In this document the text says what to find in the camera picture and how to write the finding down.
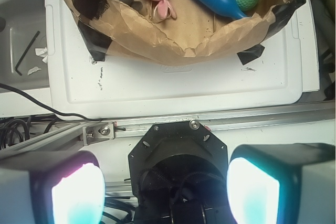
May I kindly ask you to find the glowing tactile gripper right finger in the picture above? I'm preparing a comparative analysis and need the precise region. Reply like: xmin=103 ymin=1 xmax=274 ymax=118
xmin=226 ymin=143 xmax=335 ymax=223

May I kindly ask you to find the white paper scrap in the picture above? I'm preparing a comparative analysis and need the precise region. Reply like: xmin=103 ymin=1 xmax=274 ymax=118
xmin=27 ymin=66 xmax=41 ymax=76
xmin=35 ymin=47 xmax=48 ymax=64

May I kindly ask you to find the black cable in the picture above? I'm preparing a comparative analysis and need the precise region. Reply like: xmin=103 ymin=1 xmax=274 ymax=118
xmin=0 ymin=82 xmax=103 ymax=122

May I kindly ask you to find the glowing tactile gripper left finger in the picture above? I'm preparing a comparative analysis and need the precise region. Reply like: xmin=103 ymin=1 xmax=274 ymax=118
xmin=1 ymin=151 xmax=106 ymax=223

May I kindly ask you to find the metal corner bracket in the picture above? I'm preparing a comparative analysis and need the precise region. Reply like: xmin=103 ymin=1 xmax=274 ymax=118
xmin=82 ymin=122 xmax=115 ymax=146

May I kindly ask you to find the black hex key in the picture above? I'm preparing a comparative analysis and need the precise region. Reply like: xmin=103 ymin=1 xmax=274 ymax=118
xmin=14 ymin=30 xmax=40 ymax=76

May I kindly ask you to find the white plastic bin lid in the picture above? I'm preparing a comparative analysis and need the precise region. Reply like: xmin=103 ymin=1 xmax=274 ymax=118
xmin=45 ymin=0 xmax=320 ymax=118

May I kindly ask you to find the gray plastic tray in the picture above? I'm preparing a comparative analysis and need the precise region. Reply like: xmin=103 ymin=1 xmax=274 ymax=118
xmin=1 ymin=0 xmax=49 ymax=90

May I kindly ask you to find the black octagonal mount plate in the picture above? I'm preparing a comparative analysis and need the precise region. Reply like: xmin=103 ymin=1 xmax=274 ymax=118
xmin=128 ymin=122 xmax=232 ymax=223

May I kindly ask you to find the brown paper bag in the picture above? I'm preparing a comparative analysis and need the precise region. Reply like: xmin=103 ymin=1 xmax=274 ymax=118
xmin=64 ymin=0 xmax=306 ymax=66

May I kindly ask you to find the aluminum extrusion rail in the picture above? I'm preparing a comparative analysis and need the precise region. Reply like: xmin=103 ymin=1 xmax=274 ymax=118
xmin=1 ymin=100 xmax=335 ymax=163

